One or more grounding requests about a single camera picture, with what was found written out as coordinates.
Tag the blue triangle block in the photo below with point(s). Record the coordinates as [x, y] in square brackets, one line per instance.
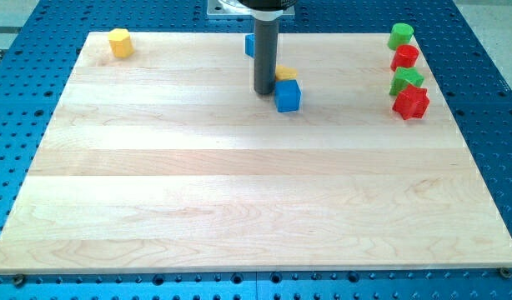
[249, 45]

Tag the black robot arm end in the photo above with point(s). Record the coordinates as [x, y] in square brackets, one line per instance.
[268, 5]

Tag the yellow heart block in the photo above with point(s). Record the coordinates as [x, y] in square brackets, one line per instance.
[283, 73]

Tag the blue cube block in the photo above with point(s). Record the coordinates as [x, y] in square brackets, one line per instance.
[287, 96]

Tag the wooden board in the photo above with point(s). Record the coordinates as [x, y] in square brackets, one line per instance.
[168, 161]

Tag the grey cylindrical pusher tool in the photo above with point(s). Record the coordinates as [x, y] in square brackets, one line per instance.
[266, 31]

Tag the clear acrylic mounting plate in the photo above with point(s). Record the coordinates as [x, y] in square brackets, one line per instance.
[234, 9]

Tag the red star block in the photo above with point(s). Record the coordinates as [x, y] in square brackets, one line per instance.
[412, 102]

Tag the green pentagon block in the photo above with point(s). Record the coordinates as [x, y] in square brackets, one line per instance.
[403, 77]

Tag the yellow hexagon block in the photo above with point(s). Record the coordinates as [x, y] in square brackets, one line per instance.
[120, 42]

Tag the red cylinder block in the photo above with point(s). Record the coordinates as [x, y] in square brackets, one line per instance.
[405, 56]

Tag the green cylinder block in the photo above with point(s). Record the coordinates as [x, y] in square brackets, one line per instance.
[400, 34]

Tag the left board clamp screw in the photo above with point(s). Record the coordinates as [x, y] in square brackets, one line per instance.
[18, 280]

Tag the board clamp screw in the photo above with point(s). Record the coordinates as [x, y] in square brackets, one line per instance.
[18, 280]
[505, 273]

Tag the right board clamp screw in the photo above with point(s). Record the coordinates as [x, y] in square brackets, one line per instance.
[505, 273]

